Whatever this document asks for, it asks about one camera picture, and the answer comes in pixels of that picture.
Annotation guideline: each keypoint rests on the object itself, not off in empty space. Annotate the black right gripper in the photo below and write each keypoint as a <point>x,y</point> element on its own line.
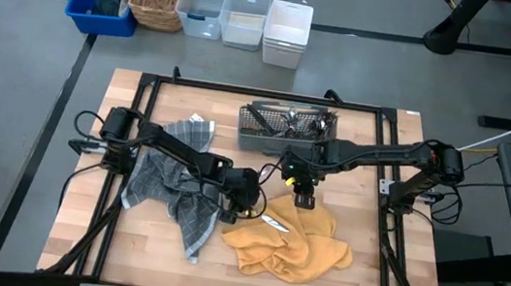
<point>304,166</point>

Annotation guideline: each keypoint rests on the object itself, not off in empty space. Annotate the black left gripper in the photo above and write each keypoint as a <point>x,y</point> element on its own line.
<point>240,185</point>

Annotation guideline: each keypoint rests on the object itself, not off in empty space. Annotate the silver table knife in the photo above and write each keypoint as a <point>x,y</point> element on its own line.
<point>275,222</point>

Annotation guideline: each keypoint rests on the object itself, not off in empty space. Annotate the yellow terry cloth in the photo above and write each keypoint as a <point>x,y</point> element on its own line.
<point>300,256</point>

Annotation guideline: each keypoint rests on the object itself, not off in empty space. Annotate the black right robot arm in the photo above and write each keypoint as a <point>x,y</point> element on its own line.
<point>381,156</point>

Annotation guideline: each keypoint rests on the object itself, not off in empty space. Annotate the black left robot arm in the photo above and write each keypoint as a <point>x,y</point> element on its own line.
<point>176,148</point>

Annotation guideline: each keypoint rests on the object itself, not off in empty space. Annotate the grey mesh cutlery basket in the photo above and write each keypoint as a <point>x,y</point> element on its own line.
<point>265,143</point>

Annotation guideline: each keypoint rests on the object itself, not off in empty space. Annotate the grey checked cloth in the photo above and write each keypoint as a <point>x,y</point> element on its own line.
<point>168,176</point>

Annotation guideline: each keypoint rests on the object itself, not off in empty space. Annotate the white plastic bin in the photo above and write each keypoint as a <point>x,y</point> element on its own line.
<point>287,25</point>

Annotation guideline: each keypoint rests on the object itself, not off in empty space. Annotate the clear plastic bin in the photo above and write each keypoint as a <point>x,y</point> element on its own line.
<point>243,19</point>

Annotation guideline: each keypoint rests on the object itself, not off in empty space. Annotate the black floor stand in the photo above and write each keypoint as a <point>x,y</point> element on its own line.
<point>441,41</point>

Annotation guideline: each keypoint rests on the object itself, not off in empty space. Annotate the dark cloth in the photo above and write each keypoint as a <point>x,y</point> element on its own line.
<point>103,6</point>

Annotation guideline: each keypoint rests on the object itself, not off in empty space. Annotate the black metal table frame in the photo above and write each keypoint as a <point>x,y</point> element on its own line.
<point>242,89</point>

